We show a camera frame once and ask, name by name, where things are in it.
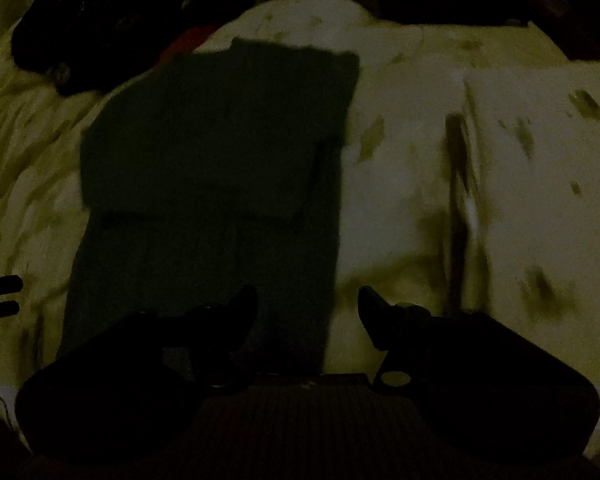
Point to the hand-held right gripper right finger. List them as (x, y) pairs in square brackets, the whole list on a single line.
[(371, 307)]

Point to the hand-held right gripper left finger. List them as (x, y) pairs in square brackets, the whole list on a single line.
[(244, 305)]

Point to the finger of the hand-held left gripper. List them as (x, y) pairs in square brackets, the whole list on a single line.
[(0, 311), (2, 285)]

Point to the folded white floral cloth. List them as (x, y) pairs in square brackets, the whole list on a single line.
[(545, 185)]

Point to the dark green garment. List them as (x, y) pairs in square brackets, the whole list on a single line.
[(205, 175)]

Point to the dark spotted cloth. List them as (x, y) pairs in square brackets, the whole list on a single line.
[(115, 15)]

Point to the red cloth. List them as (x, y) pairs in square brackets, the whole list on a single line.
[(190, 42)]

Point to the floral quilt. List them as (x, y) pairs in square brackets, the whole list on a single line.
[(405, 160)]

